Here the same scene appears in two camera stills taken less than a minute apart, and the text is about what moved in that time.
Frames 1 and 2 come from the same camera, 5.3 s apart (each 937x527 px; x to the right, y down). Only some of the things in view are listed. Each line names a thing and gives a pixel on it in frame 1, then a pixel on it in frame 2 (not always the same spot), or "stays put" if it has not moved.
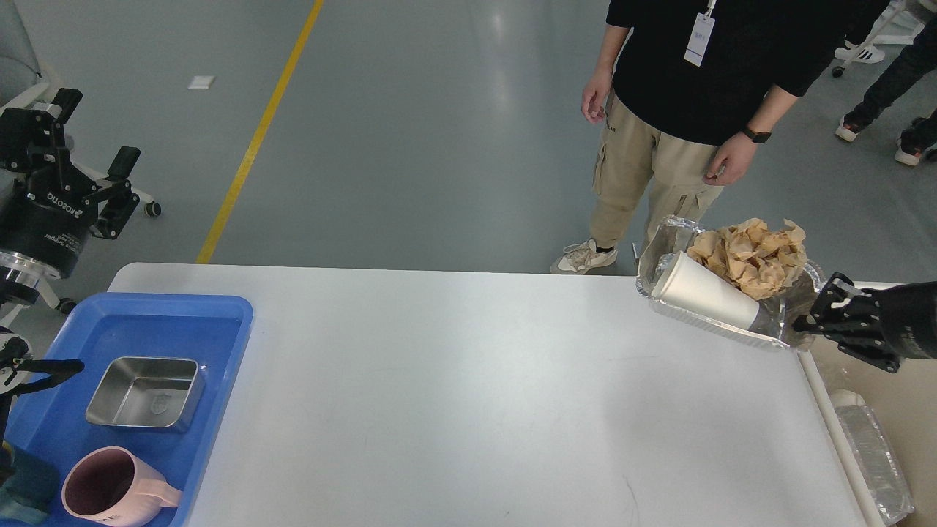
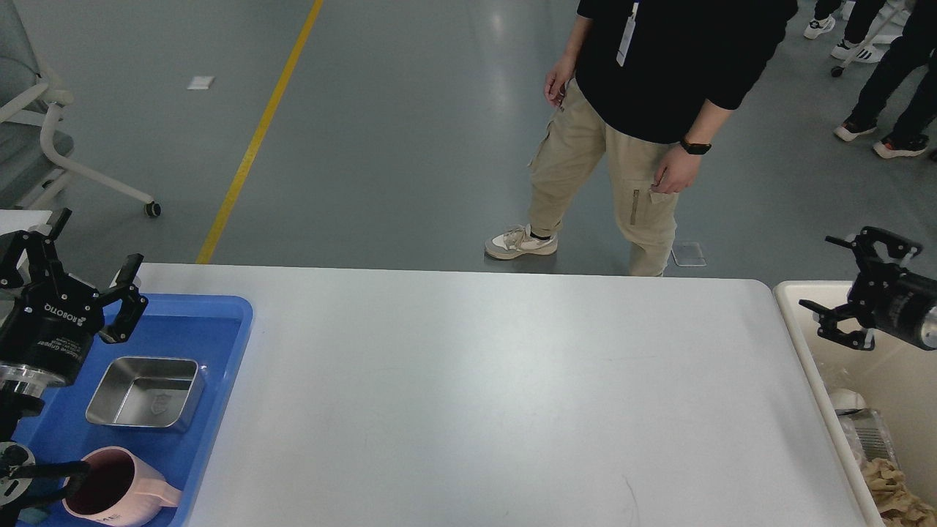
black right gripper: (909, 312) → (902, 298)
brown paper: (758, 260) → (897, 507)
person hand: (730, 160) → (676, 170)
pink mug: (111, 487) stays put
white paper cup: (688, 283) → (846, 399)
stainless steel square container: (148, 392) stays put
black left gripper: (45, 219) → (49, 329)
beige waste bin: (905, 404) stays put
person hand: (594, 96) → (563, 71)
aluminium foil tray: (779, 313) → (867, 435)
